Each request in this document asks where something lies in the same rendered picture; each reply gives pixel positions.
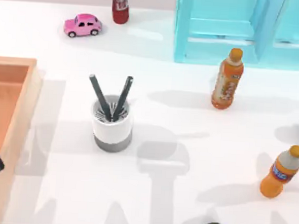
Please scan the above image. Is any dark grey pen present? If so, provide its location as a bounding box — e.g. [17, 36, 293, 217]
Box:
[86, 74, 115, 121]
[112, 75, 134, 122]

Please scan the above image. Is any white and grey pen holder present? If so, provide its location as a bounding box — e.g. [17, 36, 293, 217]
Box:
[89, 93, 136, 155]

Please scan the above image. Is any orange tea bottle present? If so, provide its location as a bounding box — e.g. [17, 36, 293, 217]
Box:
[210, 47, 246, 111]

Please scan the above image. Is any pink toy car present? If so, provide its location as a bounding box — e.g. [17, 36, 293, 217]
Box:
[63, 12, 104, 40]

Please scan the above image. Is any red bottle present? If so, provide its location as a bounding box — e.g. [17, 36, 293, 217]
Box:
[108, 0, 131, 25]

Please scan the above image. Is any light blue rack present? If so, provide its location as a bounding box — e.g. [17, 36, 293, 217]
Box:
[172, 0, 299, 71]

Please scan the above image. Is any salmon-coloured shallow box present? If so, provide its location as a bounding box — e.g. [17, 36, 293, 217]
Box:
[0, 56, 38, 224]

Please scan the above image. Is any orange soda bottle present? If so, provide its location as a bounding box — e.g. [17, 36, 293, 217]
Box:
[258, 143, 299, 201]

